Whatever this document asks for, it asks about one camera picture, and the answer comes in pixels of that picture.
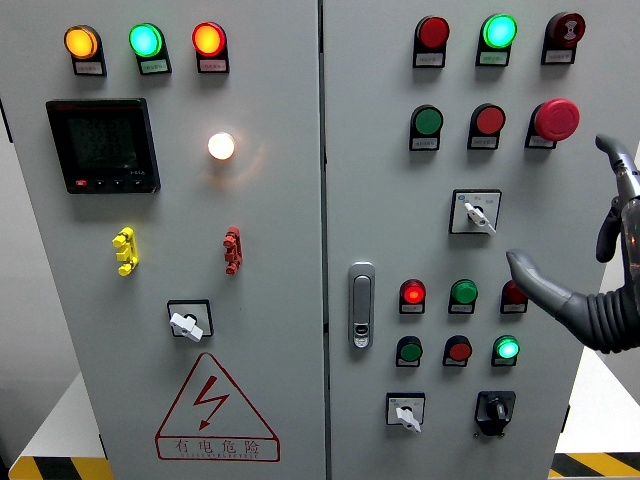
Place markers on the small label plate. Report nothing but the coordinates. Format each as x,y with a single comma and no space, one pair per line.
504,362
429,60
425,144
461,308
89,68
455,362
484,143
514,308
494,58
541,142
408,363
213,65
412,308
154,66
558,57

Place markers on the small dark red lamp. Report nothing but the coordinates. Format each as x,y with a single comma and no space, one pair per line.
510,295

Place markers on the small lit green lamp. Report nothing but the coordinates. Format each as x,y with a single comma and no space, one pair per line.
507,348

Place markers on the small unlit green lamp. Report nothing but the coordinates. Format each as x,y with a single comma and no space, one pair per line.
464,292

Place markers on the small red push button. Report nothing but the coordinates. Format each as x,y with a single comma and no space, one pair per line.
459,351

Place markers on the black yellow striped tape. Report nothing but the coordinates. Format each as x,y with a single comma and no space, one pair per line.
595,464
55,469

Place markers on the small lit red lamp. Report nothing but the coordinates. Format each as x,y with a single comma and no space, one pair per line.
413,293

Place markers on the small green push button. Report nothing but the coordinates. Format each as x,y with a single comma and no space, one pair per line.
410,351

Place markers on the large red stop button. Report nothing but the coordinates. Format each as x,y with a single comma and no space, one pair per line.
556,119

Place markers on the large red push button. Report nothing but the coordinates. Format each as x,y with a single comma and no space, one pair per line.
489,120

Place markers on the silver door lock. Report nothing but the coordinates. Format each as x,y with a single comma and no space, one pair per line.
361,305

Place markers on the pale grey cabinet door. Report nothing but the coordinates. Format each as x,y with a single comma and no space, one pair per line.
380,200
280,225

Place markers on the large green push button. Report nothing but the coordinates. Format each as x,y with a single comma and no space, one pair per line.
428,121

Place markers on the dark red buzzer lamp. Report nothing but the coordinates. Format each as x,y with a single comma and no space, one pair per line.
567,29

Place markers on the large lit green lamp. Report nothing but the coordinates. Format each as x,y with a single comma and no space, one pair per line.
499,31

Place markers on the large unlit red lamp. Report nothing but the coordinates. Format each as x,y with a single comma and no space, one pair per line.
433,32

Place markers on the red warning triangle sticker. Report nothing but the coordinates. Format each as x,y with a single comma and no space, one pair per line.
212,400

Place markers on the white lit lamp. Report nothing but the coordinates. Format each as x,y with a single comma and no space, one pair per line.
221,146

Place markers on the orange-red lit round lamp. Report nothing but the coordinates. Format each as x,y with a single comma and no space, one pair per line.
208,39

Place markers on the black digital display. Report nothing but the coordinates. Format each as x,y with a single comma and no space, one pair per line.
102,145

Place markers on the green lamp beside yellow lamp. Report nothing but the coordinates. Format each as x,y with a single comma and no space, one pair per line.
145,40

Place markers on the yellow round lamp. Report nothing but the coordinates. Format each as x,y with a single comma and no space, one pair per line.
80,42

